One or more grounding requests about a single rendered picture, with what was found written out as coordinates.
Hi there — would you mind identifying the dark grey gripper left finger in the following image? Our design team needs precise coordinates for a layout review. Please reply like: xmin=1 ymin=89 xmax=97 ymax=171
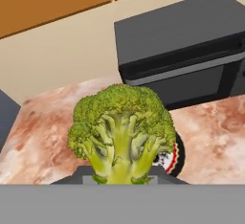
xmin=51 ymin=165 xmax=100 ymax=186

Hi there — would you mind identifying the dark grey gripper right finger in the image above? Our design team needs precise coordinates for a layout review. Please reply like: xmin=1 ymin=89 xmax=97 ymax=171
xmin=146 ymin=166 xmax=189 ymax=186

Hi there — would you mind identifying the green broccoli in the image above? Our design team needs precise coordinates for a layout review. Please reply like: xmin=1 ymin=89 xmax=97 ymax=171
xmin=67 ymin=83 xmax=177 ymax=186

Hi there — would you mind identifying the black plate with red rim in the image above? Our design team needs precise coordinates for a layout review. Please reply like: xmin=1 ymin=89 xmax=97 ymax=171
xmin=152 ymin=131 xmax=186 ymax=178

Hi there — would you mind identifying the black microwave oven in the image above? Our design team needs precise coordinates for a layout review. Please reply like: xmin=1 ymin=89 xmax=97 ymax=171
xmin=113 ymin=0 xmax=245 ymax=111

